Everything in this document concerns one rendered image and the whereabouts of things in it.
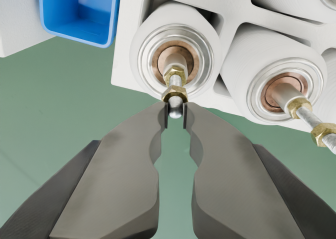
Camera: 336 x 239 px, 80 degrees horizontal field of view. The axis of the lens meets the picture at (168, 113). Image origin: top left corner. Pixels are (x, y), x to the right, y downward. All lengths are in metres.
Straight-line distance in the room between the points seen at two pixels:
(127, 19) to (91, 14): 0.21
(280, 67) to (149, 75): 0.13
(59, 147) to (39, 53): 0.28
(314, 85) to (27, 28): 0.39
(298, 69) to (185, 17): 0.12
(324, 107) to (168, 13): 0.22
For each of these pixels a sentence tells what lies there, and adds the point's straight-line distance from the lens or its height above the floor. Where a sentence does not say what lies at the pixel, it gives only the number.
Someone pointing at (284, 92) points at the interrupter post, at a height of 0.27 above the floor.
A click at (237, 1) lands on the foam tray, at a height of 0.18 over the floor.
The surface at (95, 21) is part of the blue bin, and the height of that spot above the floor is 0.00.
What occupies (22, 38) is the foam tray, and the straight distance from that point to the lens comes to 0.39.
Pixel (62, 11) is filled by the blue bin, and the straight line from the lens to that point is 0.43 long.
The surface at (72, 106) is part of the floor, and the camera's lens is 0.58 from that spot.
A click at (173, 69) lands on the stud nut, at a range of 0.17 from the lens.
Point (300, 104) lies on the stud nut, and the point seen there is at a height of 0.29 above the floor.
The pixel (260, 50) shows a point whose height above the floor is 0.23.
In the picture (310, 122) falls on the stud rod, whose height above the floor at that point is 0.31.
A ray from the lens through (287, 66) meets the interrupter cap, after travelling 0.23.
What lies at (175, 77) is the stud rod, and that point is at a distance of 0.16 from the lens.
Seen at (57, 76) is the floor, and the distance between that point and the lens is 0.56.
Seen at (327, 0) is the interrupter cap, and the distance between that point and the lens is 0.23.
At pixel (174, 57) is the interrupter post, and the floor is 0.27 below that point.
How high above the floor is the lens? 0.45
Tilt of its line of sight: 58 degrees down
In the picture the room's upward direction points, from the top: 177 degrees counter-clockwise
